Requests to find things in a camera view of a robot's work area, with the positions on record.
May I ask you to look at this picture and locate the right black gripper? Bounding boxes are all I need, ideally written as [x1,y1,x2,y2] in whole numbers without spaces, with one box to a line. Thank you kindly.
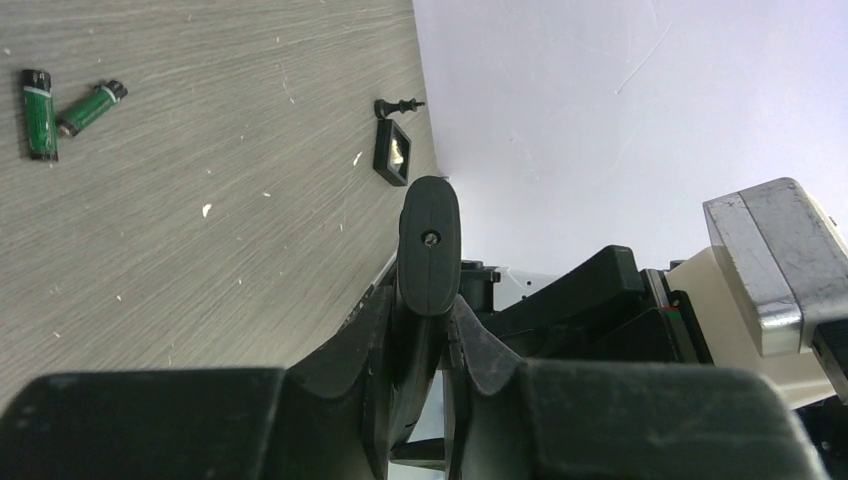
[460,245,713,365]

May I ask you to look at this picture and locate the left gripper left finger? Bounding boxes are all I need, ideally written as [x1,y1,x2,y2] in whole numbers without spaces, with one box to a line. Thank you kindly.
[1,288,394,479]

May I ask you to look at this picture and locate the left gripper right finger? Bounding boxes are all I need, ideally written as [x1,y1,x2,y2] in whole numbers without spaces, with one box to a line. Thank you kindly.
[445,298,827,479]

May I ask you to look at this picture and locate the dark green battery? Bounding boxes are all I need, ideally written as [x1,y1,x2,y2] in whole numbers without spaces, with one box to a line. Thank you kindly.
[21,69,59,162]
[56,79,128,138]

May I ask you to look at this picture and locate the black remote control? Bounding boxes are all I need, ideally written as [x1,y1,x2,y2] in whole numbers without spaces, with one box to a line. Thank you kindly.
[397,176,461,317]

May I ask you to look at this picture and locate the small black peg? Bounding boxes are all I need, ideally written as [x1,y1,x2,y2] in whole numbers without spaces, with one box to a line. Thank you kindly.
[373,98,426,120]

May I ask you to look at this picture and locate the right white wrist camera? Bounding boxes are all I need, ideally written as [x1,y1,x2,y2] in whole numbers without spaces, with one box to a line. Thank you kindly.
[665,177,847,408]

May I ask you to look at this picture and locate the small black square frame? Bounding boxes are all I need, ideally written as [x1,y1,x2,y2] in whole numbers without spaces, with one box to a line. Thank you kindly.
[372,119,411,187]

